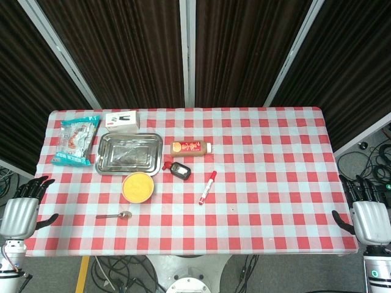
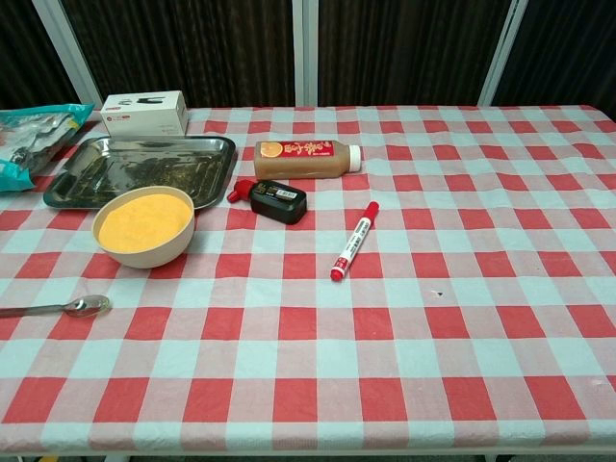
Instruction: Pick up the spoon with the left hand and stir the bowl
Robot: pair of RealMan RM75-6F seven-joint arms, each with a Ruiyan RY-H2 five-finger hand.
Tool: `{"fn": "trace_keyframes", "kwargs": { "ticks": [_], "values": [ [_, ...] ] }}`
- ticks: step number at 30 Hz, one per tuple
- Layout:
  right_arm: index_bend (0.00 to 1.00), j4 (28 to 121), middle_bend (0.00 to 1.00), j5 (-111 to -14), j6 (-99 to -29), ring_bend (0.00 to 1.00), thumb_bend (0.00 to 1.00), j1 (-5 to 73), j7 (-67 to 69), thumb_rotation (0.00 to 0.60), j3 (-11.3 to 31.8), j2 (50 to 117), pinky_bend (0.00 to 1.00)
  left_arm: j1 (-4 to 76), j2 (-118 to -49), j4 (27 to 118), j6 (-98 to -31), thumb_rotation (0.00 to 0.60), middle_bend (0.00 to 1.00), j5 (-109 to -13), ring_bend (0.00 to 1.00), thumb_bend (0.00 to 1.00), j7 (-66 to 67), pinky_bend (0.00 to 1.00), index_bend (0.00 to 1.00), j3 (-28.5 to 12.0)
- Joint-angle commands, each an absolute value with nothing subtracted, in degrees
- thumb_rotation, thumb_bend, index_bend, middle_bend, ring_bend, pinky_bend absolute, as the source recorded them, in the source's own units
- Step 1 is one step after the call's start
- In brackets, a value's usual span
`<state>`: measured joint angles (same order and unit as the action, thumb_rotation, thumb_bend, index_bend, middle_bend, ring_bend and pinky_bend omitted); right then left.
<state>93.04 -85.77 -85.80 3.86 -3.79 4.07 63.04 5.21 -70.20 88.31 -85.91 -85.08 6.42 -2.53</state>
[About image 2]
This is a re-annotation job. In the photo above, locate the white partition post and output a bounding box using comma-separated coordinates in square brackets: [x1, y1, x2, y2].
[292, 0, 320, 108]
[475, 0, 528, 108]
[31, 0, 105, 110]

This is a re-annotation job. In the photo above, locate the metal spoon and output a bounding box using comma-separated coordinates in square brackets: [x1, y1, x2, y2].
[0, 294, 111, 320]

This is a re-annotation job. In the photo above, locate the beige bowl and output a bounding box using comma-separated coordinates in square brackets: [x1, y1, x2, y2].
[90, 185, 196, 270]

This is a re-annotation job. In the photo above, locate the dark brown curtain panel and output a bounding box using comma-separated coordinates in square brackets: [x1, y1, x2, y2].
[492, 0, 616, 118]
[317, 0, 512, 108]
[0, 0, 81, 112]
[61, 0, 296, 109]

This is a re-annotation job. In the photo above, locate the white cardboard box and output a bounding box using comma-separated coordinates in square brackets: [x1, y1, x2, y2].
[100, 90, 190, 139]

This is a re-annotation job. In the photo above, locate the black ink bottle red cap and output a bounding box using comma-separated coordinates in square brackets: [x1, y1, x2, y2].
[226, 178, 308, 226]

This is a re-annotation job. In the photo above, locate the yellow powder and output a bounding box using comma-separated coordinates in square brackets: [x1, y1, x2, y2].
[97, 188, 193, 255]

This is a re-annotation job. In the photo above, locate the red whiteboard marker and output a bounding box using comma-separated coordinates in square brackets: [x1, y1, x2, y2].
[329, 200, 380, 283]

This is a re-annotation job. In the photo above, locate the red white checkered tablecloth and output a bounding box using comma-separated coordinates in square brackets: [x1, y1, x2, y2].
[0, 104, 616, 456]

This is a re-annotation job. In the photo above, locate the teal snack bag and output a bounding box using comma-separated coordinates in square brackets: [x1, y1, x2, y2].
[0, 102, 96, 193]

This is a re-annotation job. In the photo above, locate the stainless steel tray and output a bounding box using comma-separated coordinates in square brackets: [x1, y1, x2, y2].
[42, 135, 238, 211]

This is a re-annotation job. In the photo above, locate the brown juice bottle red label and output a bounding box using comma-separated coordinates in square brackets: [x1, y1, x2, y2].
[253, 140, 363, 180]

